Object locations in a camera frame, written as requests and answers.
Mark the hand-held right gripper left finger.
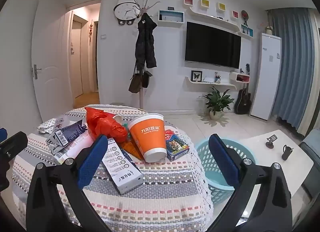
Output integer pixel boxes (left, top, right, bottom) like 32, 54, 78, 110
26, 135, 112, 232

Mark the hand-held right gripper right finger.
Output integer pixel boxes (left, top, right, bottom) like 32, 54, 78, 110
207, 134, 293, 232

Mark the teal plastic laundry basket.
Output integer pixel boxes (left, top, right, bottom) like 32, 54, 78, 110
194, 138, 257, 204

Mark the pale pink white packet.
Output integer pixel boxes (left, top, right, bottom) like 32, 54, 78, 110
55, 136, 98, 165

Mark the white drink carton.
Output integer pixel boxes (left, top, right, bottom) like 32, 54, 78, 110
101, 138, 144, 195

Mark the crumpled blue white carton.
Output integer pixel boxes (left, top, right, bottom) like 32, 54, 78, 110
45, 119, 88, 156

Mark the polka dot tissue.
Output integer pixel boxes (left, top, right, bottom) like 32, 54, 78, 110
37, 118, 60, 134

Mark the red plastic bag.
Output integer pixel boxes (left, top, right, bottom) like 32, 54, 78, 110
84, 106, 128, 144

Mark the orange plastic packet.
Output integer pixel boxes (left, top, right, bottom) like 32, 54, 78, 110
121, 139, 145, 160

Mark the black phone stand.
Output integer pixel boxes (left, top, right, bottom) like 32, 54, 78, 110
265, 134, 278, 149

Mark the clear plastic wrapper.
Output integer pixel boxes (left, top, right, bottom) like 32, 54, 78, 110
54, 116, 73, 129

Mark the white coffee table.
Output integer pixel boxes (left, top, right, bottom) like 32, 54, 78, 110
244, 130, 314, 202

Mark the blue playing card box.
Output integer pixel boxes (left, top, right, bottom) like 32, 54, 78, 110
164, 129, 190, 161

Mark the green potted plant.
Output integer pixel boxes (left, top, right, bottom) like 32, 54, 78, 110
200, 87, 235, 120

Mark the small black pitcher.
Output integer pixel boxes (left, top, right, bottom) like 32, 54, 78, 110
282, 144, 293, 160

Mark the black acoustic guitar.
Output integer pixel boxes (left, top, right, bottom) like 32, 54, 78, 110
236, 82, 252, 115

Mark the orange paper cup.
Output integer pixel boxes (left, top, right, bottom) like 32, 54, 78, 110
128, 113, 167, 163

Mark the striped woven tablecloth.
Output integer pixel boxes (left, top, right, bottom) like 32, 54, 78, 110
11, 104, 214, 232

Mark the white room door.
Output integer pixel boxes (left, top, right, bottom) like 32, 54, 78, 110
31, 0, 75, 125

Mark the pink coat rack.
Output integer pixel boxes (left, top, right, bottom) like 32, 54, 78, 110
130, 0, 162, 111

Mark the low curved white shelf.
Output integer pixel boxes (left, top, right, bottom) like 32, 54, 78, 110
185, 76, 237, 90

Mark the grey sofa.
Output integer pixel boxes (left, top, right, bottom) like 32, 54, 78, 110
299, 128, 320, 170

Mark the brown hanging bag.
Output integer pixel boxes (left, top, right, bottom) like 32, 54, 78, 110
128, 68, 142, 94

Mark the white refrigerator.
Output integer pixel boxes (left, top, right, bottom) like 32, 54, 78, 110
250, 33, 282, 120

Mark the small black hanging bag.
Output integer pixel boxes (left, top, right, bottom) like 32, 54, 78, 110
141, 70, 153, 88

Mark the blue grey curtain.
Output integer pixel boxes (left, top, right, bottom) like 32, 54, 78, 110
269, 7, 320, 135

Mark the black puffer coat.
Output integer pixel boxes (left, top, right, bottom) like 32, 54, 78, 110
134, 13, 157, 69

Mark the long curved white shelf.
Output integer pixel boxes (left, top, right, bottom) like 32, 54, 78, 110
189, 6, 254, 39

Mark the blue white box shelf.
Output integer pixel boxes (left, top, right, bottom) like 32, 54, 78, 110
158, 9, 185, 27

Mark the silver door handle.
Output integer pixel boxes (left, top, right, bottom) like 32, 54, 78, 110
32, 64, 42, 80

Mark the white red wall cabinet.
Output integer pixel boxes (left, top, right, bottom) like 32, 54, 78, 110
229, 71, 250, 85

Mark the wall mounted television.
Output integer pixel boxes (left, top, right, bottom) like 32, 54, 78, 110
185, 21, 242, 69

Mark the small blue wall shelf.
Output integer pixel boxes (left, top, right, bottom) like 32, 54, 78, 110
241, 24, 253, 38

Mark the panda wall clock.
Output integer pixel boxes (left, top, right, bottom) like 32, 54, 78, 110
114, 0, 140, 26

